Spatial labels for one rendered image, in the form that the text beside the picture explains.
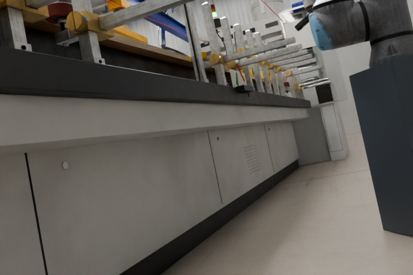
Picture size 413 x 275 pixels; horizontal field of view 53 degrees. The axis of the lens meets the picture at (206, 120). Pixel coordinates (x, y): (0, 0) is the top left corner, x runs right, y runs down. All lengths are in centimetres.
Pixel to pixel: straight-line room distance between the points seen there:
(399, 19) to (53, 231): 130
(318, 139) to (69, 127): 406
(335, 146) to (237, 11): 747
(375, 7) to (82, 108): 107
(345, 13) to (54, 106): 106
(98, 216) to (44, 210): 22
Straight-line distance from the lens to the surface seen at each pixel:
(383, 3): 162
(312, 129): 484
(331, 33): 158
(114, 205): 141
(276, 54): 223
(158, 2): 107
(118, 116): 115
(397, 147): 154
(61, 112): 97
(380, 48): 160
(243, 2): 1163
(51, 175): 121
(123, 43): 157
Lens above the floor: 45
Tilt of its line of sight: 3 degrees up
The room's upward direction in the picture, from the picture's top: 11 degrees counter-clockwise
